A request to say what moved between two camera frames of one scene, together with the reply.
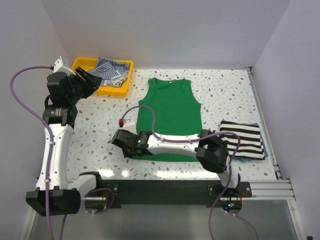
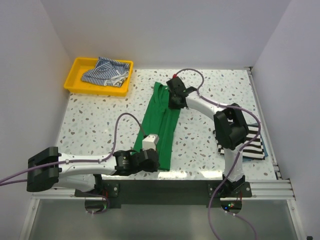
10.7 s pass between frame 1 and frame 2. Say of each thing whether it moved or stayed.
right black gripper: moved
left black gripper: moved
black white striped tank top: stayed
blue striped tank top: stayed
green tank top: moved
